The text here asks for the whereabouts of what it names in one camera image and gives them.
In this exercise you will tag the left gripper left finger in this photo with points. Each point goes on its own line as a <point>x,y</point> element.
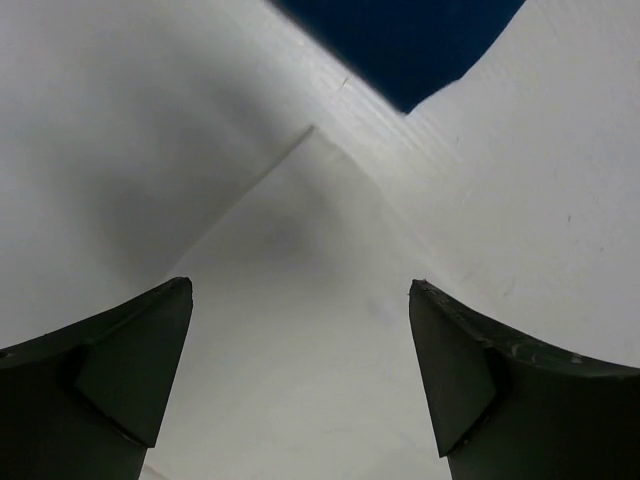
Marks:
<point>87,401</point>

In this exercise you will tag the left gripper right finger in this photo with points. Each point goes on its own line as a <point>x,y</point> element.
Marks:
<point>505,405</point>

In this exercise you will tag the white t shirt red logo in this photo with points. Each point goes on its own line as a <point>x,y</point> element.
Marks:
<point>299,362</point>

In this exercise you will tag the folded blue t shirt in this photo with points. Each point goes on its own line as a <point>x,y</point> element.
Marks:
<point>406,50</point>

